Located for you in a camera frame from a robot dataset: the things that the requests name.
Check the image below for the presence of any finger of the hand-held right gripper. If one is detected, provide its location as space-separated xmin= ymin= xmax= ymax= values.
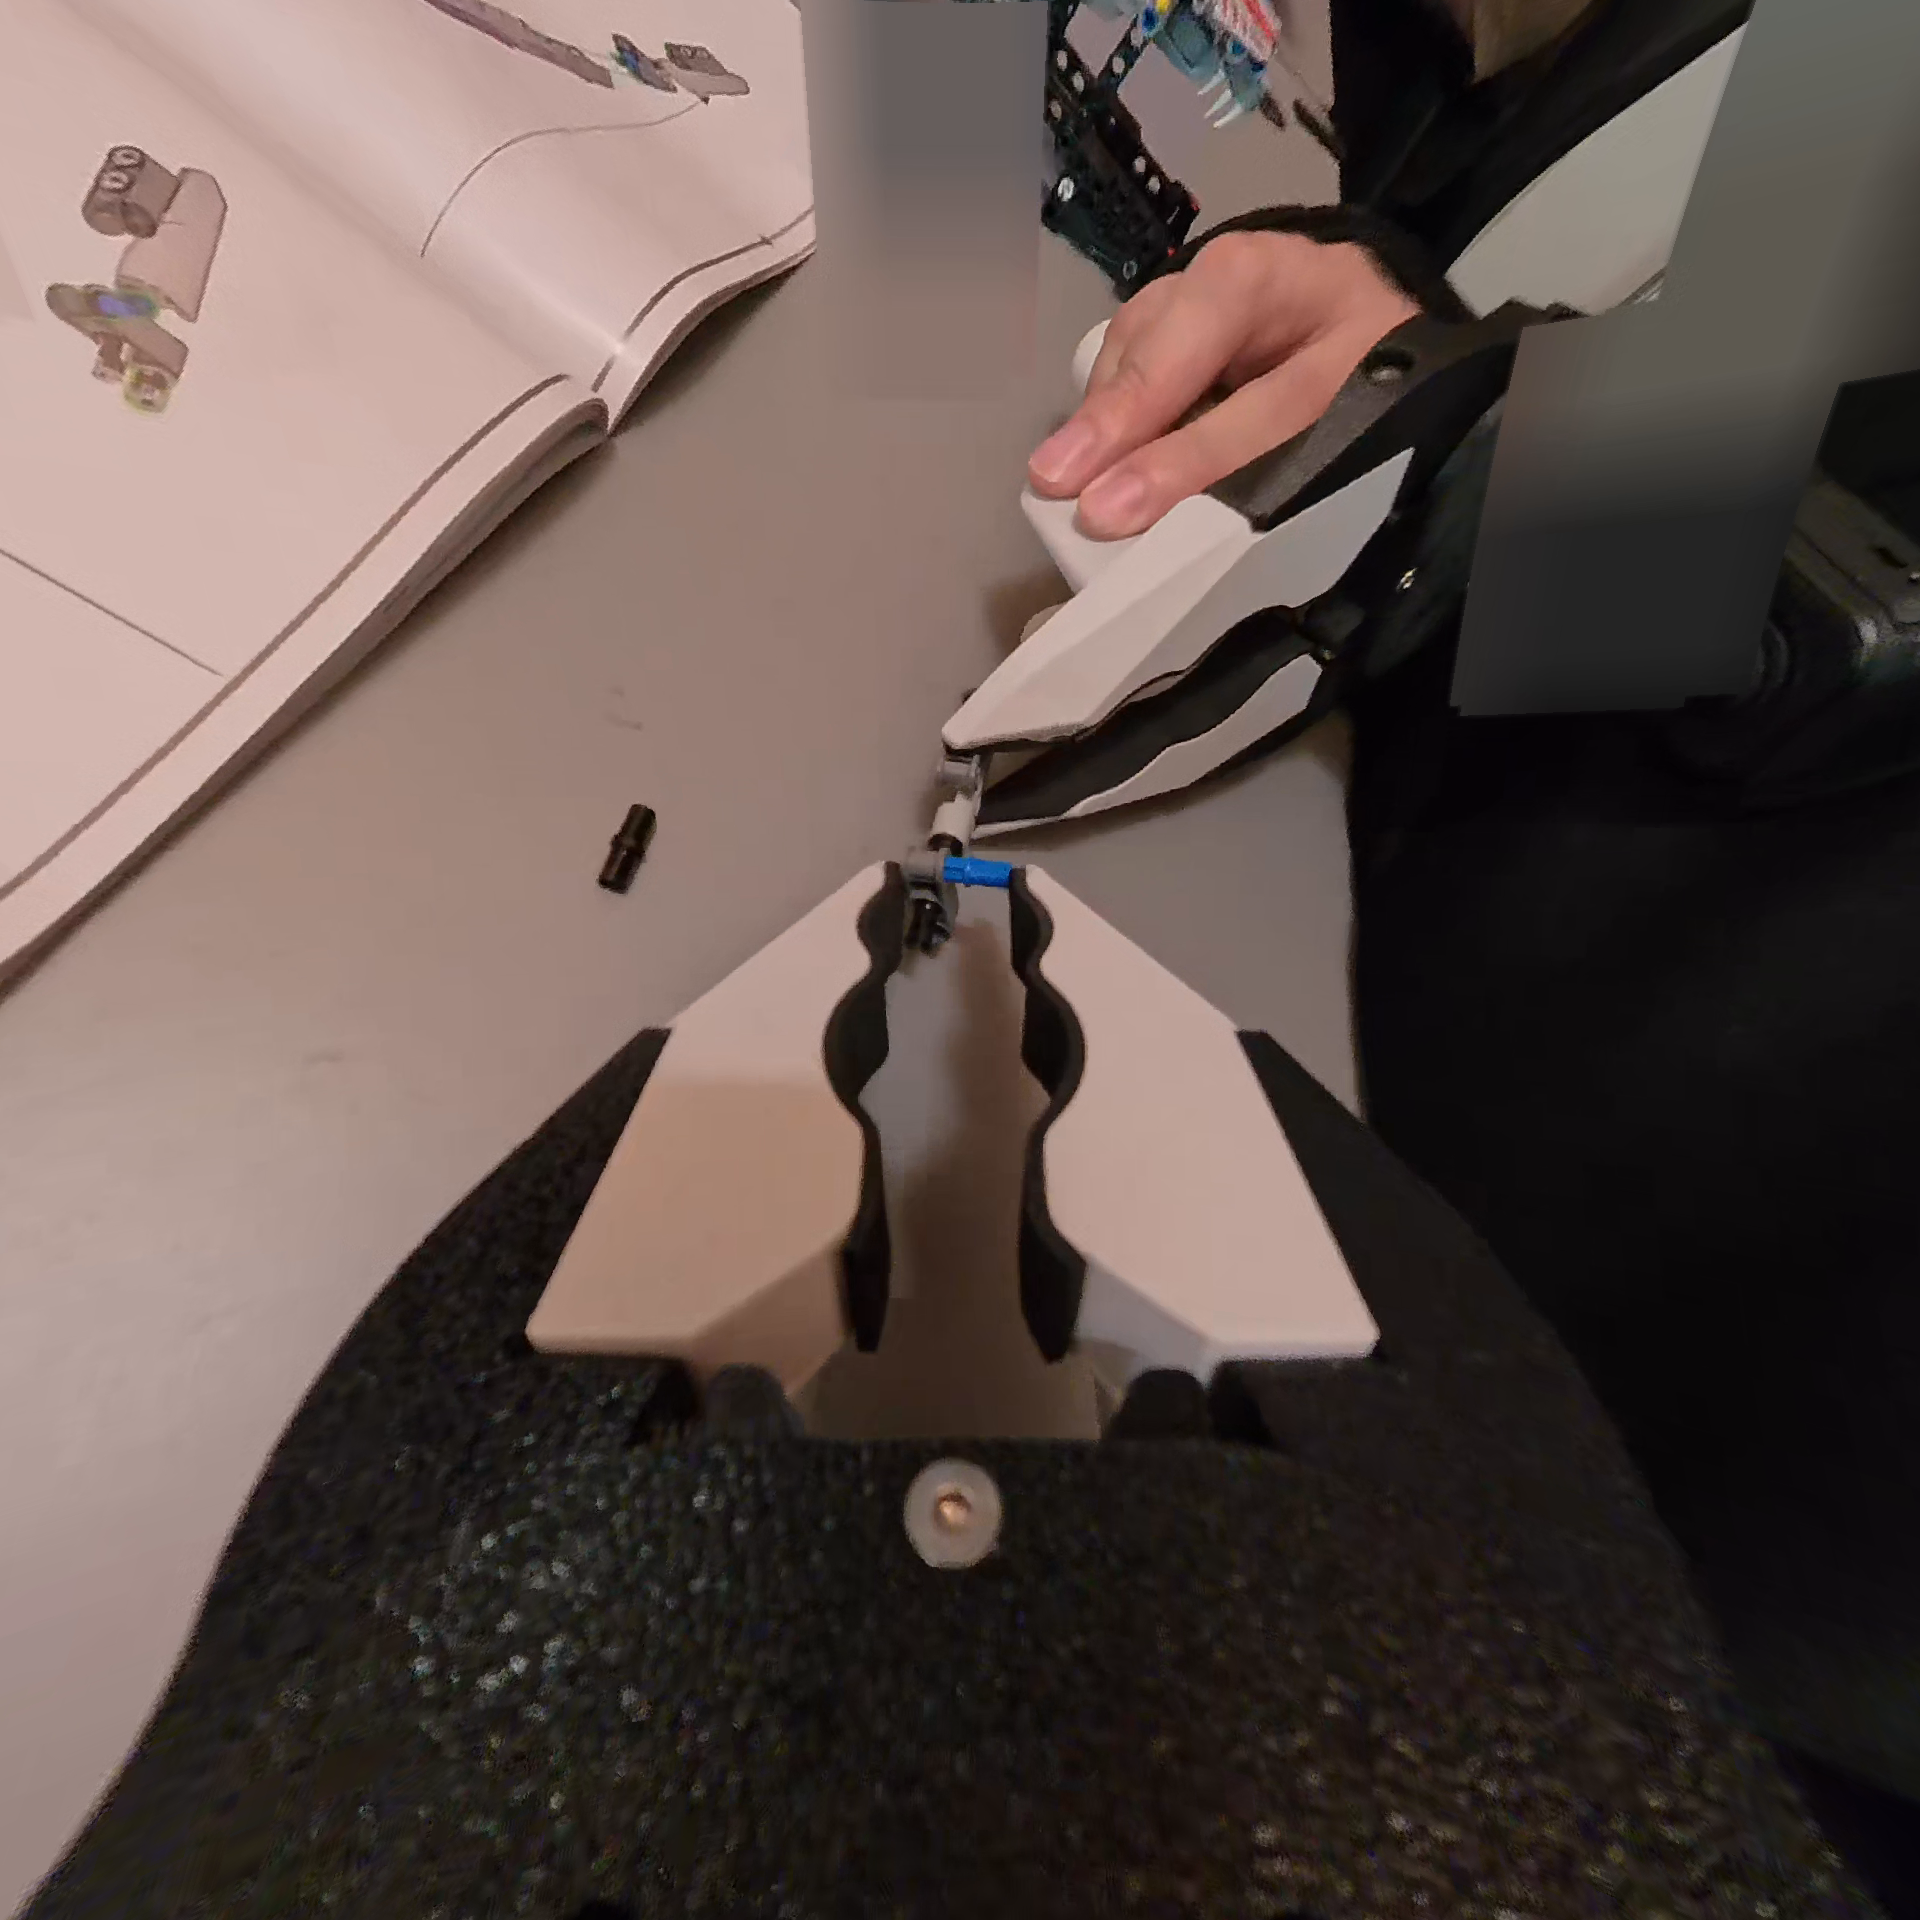
xmin=968 ymin=608 xmax=1345 ymax=840
xmin=939 ymin=448 xmax=1418 ymax=755

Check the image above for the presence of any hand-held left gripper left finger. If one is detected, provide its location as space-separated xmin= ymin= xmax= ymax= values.
xmin=525 ymin=859 xmax=921 ymax=1404

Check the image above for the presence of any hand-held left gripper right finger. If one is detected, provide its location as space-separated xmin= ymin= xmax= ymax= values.
xmin=1002 ymin=861 xmax=1382 ymax=1396

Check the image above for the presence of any small grey toy brick assembly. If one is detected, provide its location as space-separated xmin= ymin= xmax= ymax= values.
xmin=897 ymin=750 xmax=1024 ymax=956

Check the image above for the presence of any person's right forearm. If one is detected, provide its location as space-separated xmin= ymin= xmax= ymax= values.
xmin=1190 ymin=0 xmax=1502 ymax=324

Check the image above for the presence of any grey desk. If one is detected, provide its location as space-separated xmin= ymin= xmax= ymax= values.
xmin=0 ymin=45 xmax=1368 ymax=1907

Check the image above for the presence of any person's right hand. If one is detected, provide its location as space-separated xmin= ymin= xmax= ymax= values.
xmin=1027 ymin=232 xmax=1426 ymax=545

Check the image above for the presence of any toy brick vehicle model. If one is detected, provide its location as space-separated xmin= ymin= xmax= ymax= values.
xmin=1042 ymin=0 xmax=1345 ymax=296

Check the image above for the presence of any person's black clothing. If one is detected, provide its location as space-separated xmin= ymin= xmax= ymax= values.
xmin=1342 ymin=660 xmax=1920 ymax=1802

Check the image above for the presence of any black hard case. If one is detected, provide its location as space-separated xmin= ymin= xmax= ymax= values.
xmin=1763 ymin=376 xmax=1920 ymax=781

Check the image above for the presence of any open instruction booklet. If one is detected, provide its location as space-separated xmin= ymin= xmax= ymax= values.
xmin=0 ymin=0 xmax=819 ymax=985

